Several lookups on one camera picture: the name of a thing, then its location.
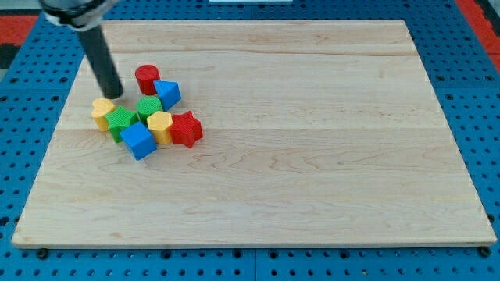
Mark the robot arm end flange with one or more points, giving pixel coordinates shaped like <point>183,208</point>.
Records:
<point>78,15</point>

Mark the blue triangle block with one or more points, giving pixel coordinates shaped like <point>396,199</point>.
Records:
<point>168,93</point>

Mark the yellow heart block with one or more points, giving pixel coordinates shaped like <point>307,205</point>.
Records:
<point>102,107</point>

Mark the red star block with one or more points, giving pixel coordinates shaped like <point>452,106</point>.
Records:
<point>186,129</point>

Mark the wooden board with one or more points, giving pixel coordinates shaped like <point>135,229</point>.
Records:
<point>316,134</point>

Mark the yellow hexagon block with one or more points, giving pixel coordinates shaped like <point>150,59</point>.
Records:
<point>159,124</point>

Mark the green cylinder block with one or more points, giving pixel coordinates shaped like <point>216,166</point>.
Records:
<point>147,106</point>

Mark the blue cube block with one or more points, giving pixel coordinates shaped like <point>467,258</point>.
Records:
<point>139,140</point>

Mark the red cylinder block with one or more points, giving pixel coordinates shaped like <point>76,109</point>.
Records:
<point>146,75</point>

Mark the green star block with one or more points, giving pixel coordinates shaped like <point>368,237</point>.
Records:
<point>120,119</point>

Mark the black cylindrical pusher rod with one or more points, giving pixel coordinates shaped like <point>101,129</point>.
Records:
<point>98,54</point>

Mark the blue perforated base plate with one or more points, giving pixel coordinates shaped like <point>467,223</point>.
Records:
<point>463,76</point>

